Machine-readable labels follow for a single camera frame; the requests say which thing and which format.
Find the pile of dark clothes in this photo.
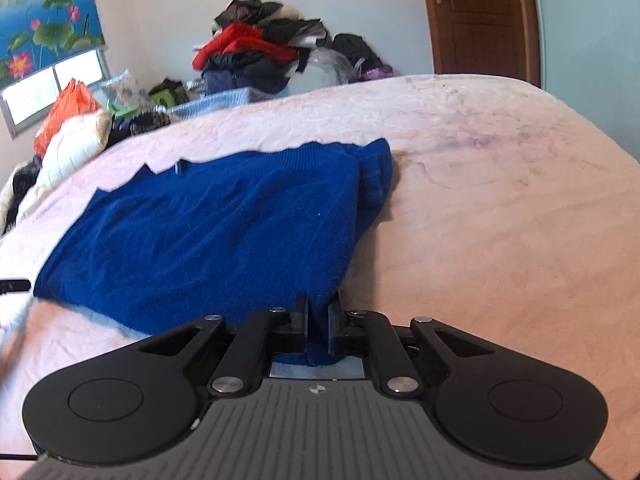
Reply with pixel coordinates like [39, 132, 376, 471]
[192, 0, 332, 96]

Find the light blue knitted blanket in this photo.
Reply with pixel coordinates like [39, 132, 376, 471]
[166, 87, 272, 120]

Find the purple plastic bag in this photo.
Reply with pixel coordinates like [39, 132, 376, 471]
[360, 64, 395, 81]

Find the brown wooden door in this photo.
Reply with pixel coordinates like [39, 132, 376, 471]
[425, 0, 541, 87]

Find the blue knit sweater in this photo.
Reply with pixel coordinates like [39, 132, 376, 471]
[34, 139, 394, 366]

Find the window with grey frame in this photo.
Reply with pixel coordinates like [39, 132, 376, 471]
[1, 49, 111, 140]

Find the pink floral bed sheet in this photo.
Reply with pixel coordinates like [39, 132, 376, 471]
[1, 76, 639, 479]

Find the black bag by wall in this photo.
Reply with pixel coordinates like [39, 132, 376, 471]
[332, 34, 384, 82]

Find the orange plastic bag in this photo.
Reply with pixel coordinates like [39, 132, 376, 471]
[32, 78, 102, 158]

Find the lotus flower window blind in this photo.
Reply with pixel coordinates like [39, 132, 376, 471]
[0, 0, 105, 88]

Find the red garment on pile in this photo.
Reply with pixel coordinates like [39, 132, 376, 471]
[192, 23, 298, 70]

